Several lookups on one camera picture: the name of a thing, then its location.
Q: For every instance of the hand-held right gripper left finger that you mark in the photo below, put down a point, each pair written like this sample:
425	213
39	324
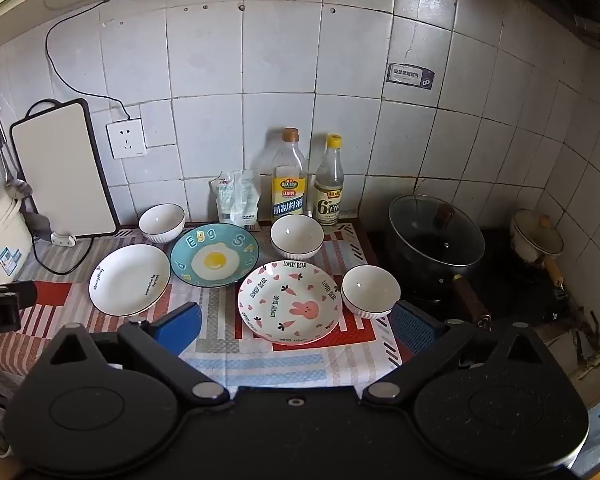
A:
180	325

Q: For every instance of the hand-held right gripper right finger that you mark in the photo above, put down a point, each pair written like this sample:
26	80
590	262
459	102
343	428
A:
414	326

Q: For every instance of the white ribbed bowl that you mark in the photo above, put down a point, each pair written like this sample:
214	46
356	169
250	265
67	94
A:
162	222
297	235
371	290

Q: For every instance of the blue fried egg plate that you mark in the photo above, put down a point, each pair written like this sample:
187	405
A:
215	255

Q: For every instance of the patterned table mat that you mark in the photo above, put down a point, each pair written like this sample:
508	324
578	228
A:
220	360

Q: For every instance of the white rice cooker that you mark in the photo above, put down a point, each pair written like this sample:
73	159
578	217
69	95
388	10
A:
0	240

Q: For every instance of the white plate with black rim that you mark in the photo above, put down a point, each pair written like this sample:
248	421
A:
130	280

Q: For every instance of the black pot with glass lid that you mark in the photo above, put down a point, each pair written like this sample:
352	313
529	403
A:
435	240

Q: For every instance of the white power plug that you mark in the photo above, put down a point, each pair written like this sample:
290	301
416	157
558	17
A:
62	239

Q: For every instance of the black gas stove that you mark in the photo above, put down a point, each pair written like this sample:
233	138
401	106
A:
510	295

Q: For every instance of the pink bunny print plate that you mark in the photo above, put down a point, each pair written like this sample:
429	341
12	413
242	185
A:
290	300

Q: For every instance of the white salt bag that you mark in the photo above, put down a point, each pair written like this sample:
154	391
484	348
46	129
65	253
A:
235	200

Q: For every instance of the white cutting board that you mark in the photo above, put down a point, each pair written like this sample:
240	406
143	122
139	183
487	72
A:
62	170

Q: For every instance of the cream enamel saucepan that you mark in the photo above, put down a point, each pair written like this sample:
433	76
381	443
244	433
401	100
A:
535	235

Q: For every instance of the vinegar bottle yellow cap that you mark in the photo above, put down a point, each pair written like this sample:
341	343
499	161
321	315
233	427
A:
328	185

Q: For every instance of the cooking wine bottle yellow label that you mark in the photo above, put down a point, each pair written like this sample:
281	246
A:
289	185

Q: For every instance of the rusty gas pipe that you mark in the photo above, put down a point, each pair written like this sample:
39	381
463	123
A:
592	355

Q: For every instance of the white wall socket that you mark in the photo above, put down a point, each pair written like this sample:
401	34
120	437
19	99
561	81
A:
126	137

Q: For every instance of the wall sticker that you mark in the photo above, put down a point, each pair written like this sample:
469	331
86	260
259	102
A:
410	76

